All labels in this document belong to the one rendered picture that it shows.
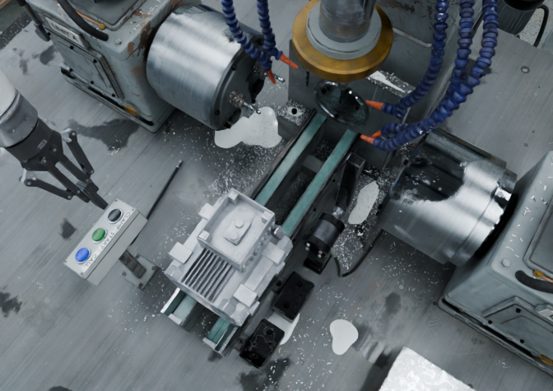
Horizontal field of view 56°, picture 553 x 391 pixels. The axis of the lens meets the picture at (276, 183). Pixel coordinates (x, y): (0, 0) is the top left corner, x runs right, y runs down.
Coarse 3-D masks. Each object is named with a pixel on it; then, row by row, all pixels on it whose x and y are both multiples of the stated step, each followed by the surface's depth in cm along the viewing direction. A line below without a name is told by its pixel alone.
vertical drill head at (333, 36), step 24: (312, 0) 96; (336, 0) 81; (360, 0) 80; (312, 24) 91; (336, 24) 86; (360, 24) 86; (384, 24) 94; (312, 48) 92; (336, 48) 89; (360, 48) 89; (384, 48) 92; (312, 72) 93; (336, 72) 90; (360, 72) 90
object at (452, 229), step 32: (416, 160) 102; (448, 160) 102; (480, 160) 103; (384, 192) 110; (416, 192) 102; (448, 192) 100; (480, 192) 99; (384, 224) 109; (416, 224) 104; (448, 224) 101; (480, 224) 100; (448, 256) 105
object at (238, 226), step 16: (224, 208) 104; (240, 208) 104; (256, 208) 103; (208, 224) 100; (224, 224) 102; (240, 224) 100; (256, 224) 102; (272, 224) 103; (208, 240) 100; (224, 240) 101; (240, 240) 101; (256, 240) 98; (224, 256) 98; (240, 256) 97
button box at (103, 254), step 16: (112, 208) 110; (128, 208) 108; (96, 224) 109; (112, 224) 108; (128, 224) 107; (144, 224) 111; (112, 240) 105; (128, 240) 109; (96, 256) 104; (112, 256) 107; (80, 272) 103; (96, 272) 105
